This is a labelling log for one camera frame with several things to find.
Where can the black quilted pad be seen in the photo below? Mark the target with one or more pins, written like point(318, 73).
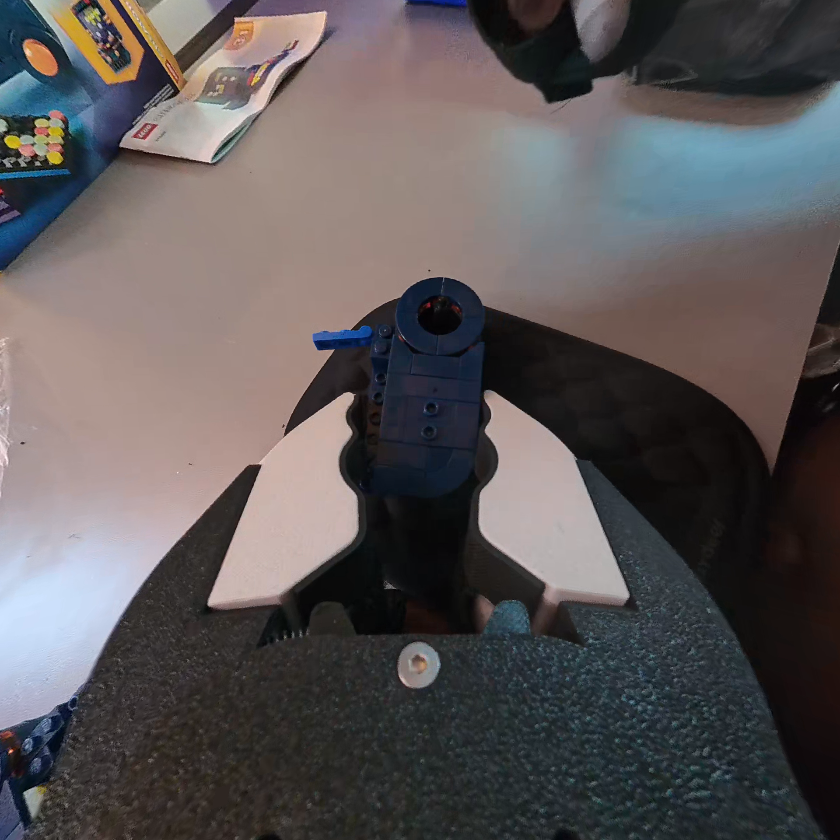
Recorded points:
point(623, 407)

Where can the thin folded instruction booklet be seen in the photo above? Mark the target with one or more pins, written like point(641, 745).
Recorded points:
point(216, 98)

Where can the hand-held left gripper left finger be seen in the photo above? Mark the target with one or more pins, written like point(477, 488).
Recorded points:
point(295, 525)

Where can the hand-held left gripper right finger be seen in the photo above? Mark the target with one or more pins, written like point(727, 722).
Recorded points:
point(544, 518)

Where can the colourful brick set box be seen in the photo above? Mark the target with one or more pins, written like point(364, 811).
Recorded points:
point(39, 197)

